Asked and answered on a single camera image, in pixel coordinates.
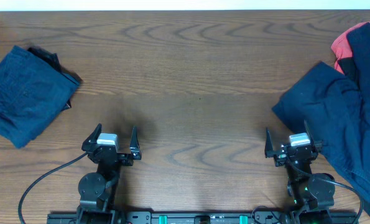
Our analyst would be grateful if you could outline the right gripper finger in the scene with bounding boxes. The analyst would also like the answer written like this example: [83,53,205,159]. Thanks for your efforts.
[264,128,281,158]
[303,120,323,152]

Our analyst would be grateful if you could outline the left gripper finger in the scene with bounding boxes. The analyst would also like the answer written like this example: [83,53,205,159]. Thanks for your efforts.
[129,126,142,160]
[81,123,102,152]

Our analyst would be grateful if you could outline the navy blue shorts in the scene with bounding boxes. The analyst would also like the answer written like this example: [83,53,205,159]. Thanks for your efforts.
[272,24,370,207]

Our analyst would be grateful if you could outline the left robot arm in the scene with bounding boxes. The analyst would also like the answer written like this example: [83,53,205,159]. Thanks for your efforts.
[75,124,142,224]

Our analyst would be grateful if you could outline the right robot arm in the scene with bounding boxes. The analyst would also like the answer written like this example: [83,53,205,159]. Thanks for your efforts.
[264,124,335,223]

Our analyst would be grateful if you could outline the black garment with logo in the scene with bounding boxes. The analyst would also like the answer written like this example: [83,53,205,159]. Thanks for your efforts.
[337,57,370,216]

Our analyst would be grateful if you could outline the folded navy blue garment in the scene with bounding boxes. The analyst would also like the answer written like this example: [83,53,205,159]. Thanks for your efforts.
[0,46,80,148]

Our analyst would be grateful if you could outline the folded black garment underneath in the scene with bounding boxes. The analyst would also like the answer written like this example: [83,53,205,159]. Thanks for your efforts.
[27,46,72,110]

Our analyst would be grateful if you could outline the red garment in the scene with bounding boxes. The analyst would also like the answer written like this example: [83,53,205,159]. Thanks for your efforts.
[331,21,370,74]

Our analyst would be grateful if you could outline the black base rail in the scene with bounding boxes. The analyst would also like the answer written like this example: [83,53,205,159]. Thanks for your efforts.
[47,210,358,224]

